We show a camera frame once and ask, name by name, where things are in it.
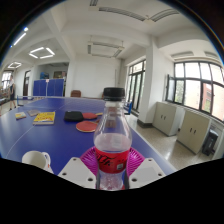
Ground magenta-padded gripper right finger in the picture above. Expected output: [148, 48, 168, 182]
[126, 146, 167, 190]

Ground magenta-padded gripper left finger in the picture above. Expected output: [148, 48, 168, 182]
[57, 146, 99, 190]

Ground clear red-labelled water bottle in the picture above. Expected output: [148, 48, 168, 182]
[93, 87, 133, 191]

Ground white mug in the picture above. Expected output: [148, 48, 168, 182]
[21, 150, 54, 174]

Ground red table tennis paddle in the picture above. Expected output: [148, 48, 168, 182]
[82, 112, 104, 121]
[75, 120, 100, 134]

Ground small beige cabinet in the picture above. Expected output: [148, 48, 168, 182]
[152, 101, 185, 137]

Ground large yellow book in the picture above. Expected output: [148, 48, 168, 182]
[32, 111, 56, 126]

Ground large beige cabinet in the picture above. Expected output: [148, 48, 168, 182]
[176, 109, 213, 155]

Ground black waste bin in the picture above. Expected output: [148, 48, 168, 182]
[201, 129, 219, 157]

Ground grey booklet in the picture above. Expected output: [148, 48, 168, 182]
[27, 109, 42, 117]

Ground brown armchair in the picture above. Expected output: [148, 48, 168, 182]
[70, 89, 82, 98]

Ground small yellow blue book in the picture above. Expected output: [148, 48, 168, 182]
[14, 111, 28, 121]

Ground folded blue table tennis table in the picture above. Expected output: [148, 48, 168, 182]
[32, 78, 65, 98]

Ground black-framed glass door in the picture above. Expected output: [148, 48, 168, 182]
[125, 59, 147, 113]

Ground large black-framed window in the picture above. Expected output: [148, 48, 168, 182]
[165, 60, 224, 123]

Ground dark brown door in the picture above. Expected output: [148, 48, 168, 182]
[22, 69, 32, 98]

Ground ceiling air conditioner unit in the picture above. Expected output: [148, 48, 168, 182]
[87, 40, 125, 59]

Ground ceiling lights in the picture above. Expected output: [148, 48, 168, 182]
[6, 26, 56, 69]

